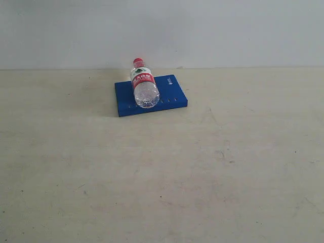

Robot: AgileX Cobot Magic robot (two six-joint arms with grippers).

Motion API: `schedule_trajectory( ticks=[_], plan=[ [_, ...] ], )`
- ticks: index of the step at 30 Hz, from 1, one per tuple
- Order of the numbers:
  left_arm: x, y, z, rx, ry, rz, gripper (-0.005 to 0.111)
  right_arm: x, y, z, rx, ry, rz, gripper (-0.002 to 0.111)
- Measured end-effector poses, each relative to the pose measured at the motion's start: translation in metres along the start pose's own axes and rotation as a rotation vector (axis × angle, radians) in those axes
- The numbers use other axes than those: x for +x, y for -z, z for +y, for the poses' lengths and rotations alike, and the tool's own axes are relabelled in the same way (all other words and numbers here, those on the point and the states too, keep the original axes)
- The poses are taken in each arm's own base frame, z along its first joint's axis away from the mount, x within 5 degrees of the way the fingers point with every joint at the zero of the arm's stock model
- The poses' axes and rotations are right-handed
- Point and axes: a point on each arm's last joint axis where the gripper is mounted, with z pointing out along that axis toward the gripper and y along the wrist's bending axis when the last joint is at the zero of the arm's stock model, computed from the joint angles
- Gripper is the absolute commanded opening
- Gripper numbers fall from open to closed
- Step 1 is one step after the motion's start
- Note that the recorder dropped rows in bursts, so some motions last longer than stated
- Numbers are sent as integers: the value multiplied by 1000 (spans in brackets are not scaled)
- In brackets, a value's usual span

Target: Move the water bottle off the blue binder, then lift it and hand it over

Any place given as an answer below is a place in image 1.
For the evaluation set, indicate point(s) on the clear plastic water bottle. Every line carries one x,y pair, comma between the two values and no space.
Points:
145,90

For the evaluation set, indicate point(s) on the blue ring binder notebook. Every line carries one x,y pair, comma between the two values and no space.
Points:
171,96

